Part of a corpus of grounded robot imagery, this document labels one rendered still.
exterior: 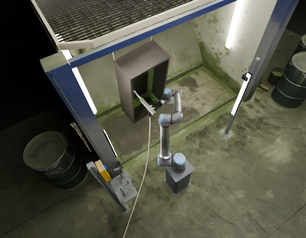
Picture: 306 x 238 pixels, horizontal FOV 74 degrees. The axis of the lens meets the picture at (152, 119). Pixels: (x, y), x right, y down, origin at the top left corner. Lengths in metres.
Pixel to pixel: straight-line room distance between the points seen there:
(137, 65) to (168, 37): 2.06
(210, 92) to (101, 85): 2.21
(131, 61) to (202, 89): 2.29
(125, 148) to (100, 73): 1.44
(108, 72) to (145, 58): 1.56
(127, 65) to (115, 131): 1.71
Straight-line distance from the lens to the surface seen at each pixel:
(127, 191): 2.56
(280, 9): 3.43
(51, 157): 3.01
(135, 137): 3.73
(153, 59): 2.55
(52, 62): 1.73
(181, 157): 2.55
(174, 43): 4.50
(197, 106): 4.13
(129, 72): 2.42
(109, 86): 4.01
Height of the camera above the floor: 3.22
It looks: 54 degrees down
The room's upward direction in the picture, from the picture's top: 6 degrees counter-clockwise
